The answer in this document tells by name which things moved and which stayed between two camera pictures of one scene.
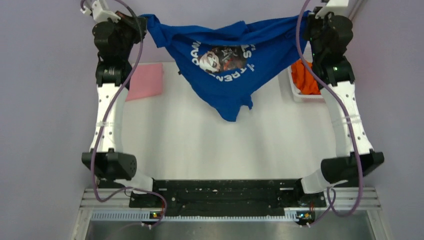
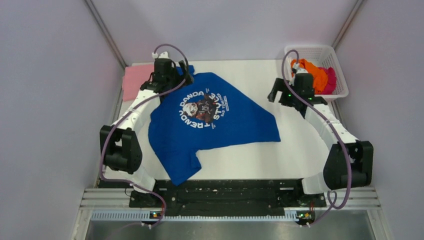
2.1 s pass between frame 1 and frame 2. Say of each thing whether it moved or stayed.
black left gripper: moved
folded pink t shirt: stayed
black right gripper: moved
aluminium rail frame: stayed
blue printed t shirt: moved
